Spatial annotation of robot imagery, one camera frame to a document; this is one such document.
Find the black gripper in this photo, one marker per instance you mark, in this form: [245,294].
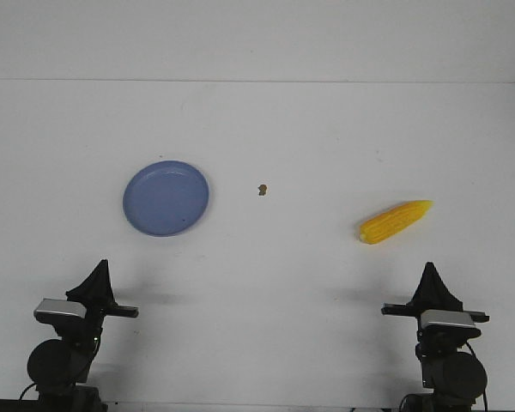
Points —
[431,295]
[96,294]

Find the yellow corn cob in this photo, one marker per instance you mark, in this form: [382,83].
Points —
[392,221]

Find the blue round plate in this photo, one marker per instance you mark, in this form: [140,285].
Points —
[166,198]

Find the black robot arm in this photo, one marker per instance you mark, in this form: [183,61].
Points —
[450,368]
[59,367]

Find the small brown table stain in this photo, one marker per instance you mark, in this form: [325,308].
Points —
[262,190]

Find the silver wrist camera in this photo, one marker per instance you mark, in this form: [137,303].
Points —
[65,308]
[435,317]

